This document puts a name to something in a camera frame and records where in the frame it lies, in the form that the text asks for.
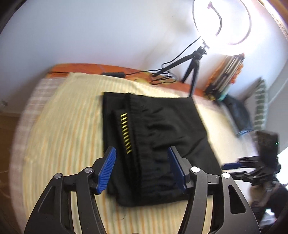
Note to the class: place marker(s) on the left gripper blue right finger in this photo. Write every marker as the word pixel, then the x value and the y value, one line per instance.
pixel 179 167

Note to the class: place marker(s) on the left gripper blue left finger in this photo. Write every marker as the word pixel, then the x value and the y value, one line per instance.
pixel 103 169

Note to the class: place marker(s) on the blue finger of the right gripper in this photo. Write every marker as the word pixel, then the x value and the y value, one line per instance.
pixel 231 166
pixel 250 162

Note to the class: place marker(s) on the black shorts yellow stripes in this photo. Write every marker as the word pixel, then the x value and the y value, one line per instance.
pixel 142 129

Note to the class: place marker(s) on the person right hand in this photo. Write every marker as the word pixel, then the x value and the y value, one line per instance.
pixel 262 193

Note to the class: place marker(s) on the blue folded jeans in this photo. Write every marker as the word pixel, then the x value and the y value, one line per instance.
pixel 244 131

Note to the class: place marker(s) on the dark grey folded pants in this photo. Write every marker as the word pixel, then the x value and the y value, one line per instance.
pixel 238 113

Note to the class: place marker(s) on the green white patterned pillow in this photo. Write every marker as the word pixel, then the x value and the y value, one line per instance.
pixel 257 105

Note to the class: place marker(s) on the yellow striped towel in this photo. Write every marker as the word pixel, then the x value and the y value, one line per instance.
pixel 68 136

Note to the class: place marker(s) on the orange floral mattress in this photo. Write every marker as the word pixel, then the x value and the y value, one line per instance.
pixel 62 70

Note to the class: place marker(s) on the black mini tripod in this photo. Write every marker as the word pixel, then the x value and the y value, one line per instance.
pixel 194 65

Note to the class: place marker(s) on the white ring light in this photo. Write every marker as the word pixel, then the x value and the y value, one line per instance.
pixel 224 26

